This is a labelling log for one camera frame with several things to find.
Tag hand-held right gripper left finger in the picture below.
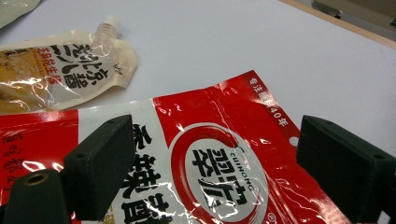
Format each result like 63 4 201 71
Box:
64 114 136 222

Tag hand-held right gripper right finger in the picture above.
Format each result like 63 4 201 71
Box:
295 115 396 224

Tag cream spouted sauce pouch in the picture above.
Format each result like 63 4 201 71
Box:
0 15 139 115

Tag red and white sauce packet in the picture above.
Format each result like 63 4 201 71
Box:
0 70 353 224

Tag dark bar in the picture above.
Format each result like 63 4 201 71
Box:
312 0 344 19

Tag pale green pouch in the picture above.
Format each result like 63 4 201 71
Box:
0 0 42 30

